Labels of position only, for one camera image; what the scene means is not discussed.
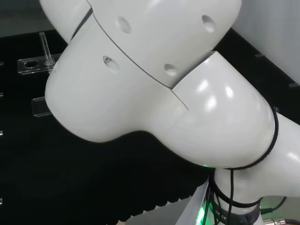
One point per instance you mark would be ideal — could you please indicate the clear acrylic funnel stand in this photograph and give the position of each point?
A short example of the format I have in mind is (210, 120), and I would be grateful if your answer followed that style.
(23, 64)

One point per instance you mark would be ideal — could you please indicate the black bench cloth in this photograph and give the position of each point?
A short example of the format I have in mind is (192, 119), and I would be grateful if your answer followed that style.
(70, 164)

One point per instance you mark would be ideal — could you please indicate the pale board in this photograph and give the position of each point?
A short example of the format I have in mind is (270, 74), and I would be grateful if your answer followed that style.
(199, 207)

